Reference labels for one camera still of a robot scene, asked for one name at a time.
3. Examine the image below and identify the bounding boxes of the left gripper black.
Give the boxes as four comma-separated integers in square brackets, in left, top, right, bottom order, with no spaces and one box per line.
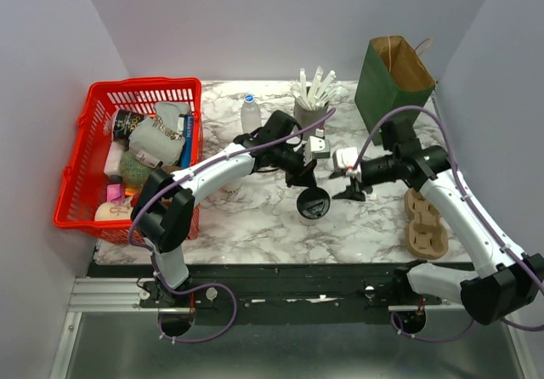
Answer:
[271,144,317,190]

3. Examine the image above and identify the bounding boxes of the black plastic cup lid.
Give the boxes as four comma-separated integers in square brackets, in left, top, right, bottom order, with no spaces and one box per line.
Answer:
[296,187,331,218]

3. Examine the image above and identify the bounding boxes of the white paper cup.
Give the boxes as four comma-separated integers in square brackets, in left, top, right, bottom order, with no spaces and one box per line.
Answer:
[297,213,323,226]

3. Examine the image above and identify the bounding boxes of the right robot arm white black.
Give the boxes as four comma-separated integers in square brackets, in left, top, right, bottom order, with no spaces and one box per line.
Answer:
[332,121,543,325]

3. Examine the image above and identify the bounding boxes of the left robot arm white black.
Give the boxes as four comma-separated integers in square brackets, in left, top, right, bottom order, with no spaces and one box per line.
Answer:
[128,110,327,307]

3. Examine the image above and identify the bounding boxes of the clear water bottle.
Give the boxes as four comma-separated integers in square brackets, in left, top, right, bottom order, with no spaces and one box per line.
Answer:
[241,94,262,133]

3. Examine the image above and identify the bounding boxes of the white wrapped straws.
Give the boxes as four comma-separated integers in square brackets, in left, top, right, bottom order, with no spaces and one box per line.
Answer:
[289,66,342,112]

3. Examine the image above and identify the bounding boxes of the brown cardboard cup carrier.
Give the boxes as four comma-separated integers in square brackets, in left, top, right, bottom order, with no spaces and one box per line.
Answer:
[404,189,449,260]

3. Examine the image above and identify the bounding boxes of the green paper bag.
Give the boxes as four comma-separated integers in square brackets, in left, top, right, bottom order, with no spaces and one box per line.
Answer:
[354,35,436,130]

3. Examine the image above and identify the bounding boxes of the blue flat box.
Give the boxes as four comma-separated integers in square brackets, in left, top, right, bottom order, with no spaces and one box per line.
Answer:
[179,113,195,169]

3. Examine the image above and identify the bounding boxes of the grey cloth pouch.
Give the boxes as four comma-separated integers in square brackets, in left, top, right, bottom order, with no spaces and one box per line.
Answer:
[129,102,191,168]

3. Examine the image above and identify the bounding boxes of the green scrub sponge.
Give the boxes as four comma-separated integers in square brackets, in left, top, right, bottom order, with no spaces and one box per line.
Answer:
[119,151,153,188]

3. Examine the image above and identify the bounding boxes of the black snack can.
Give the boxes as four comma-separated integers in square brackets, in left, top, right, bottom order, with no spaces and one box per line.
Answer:
[111,110,148,143]

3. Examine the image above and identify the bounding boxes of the white soap block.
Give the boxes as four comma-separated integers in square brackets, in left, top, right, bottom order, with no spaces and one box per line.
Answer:
[104,141,125,177]

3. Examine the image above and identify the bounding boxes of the pink small box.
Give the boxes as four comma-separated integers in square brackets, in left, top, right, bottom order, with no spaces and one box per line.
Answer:
[106,184,126,204]

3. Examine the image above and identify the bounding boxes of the red plastic basket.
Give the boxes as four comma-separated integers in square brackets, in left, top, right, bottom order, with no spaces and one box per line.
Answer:
[54,76,203,245]

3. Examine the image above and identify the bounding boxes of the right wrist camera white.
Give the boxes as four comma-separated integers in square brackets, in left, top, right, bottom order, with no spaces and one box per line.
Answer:
[329,147,362,181]

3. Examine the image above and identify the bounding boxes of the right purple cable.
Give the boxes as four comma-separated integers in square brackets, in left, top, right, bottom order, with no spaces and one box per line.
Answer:
[348,105,544,344]

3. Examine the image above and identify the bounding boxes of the purple cable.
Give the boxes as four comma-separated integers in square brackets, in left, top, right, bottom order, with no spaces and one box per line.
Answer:
[127,106,337,344]
[348,105,544,344]

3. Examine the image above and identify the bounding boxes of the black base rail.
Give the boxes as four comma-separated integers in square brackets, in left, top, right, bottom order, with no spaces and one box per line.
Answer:
[135,262,451,326]

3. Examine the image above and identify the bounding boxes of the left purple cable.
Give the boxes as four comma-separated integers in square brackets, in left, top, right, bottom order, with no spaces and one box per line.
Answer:
[127,106,337,344]

